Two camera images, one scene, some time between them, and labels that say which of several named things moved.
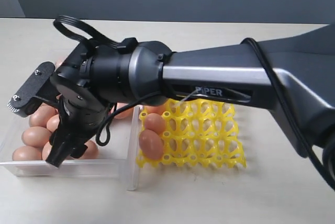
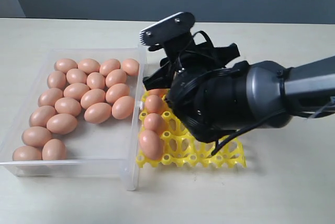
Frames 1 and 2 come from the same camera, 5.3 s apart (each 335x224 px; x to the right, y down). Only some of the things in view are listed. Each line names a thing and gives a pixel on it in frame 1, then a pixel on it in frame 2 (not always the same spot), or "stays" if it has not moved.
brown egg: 151,144 stays
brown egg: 155,122 stays
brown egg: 157,109 stays
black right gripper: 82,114 -> 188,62
